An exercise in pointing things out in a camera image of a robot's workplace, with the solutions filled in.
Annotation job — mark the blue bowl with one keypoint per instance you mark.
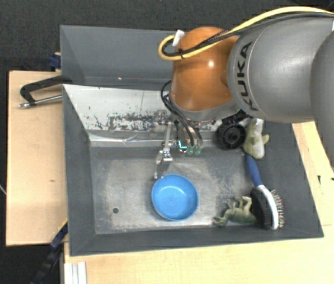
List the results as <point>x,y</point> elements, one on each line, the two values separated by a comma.
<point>175,197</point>

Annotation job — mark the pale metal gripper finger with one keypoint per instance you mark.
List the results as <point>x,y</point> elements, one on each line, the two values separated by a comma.
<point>158,164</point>
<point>168,156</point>

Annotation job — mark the black cylinder on white bracket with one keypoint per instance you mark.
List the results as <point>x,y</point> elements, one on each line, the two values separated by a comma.
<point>231,135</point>

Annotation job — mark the pale green plush toy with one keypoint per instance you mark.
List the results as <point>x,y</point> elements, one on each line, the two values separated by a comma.
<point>255,143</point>

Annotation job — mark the green toy frog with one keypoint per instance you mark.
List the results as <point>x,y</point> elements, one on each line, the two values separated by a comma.
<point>240,214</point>

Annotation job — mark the grey metal bin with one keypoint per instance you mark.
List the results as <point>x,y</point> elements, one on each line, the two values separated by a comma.
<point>131,188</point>

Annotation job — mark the pale cardboard board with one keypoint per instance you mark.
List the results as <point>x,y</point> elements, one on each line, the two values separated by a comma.
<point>33,164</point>

